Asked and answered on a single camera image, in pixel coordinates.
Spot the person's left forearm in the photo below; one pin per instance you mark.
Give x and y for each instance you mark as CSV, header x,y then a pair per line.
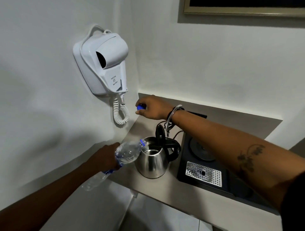
x,y
47,192

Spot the black kettle base tray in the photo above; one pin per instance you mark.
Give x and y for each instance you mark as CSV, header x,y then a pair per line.
x,y
207,166

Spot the person's right fingers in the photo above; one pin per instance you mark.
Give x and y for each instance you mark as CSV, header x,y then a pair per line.
x,y
141,108

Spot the stainless steel electric kettle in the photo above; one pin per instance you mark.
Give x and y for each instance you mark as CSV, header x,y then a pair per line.
x,y
154,158

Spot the gold picture frame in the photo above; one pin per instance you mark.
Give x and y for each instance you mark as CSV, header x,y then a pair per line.
x,y
243,8

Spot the person's left hand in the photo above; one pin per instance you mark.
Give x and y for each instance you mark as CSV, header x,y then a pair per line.
x,y
104,158

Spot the black sleeve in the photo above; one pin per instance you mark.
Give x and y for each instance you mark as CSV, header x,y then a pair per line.
x,y
294,202

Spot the white wall-mounted hair dryer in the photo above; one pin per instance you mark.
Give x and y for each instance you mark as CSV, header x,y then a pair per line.
x,y
102,61

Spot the person's right forearm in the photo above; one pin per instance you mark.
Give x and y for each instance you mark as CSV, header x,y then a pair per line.
x,y
238,152

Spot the clear plastic water bottle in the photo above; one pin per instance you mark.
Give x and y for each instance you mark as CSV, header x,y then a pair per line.
x,y
119,157

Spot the person's right hand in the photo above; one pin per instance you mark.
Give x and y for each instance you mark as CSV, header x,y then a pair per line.
x,y
154,107

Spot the blue bottle cap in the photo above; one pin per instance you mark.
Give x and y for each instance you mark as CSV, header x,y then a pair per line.
x,y
140,107

